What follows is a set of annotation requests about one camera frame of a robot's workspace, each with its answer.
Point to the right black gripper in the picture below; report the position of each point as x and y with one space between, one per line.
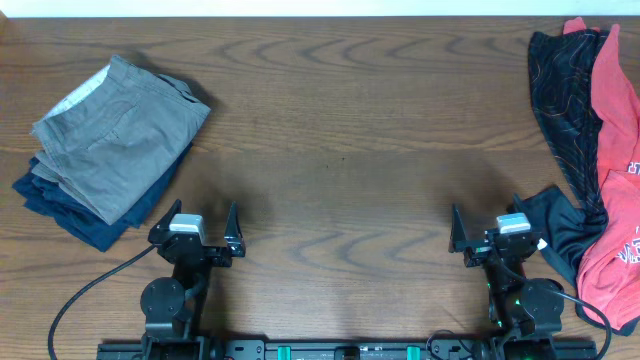
479 250

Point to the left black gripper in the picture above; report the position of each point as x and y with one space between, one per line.
235 247

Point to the red printed t-shirt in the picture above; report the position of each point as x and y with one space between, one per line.
608 275

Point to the black cycling jersey orange lines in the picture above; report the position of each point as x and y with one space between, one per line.
560 77

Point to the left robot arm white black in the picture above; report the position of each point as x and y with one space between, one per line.
173 305

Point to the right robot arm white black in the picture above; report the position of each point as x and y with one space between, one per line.
526 311

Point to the folded navy blue garment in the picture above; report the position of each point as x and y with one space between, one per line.
48 199

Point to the folded grey trousers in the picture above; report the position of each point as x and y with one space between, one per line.
113 137

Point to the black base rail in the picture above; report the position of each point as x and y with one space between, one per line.
436 348

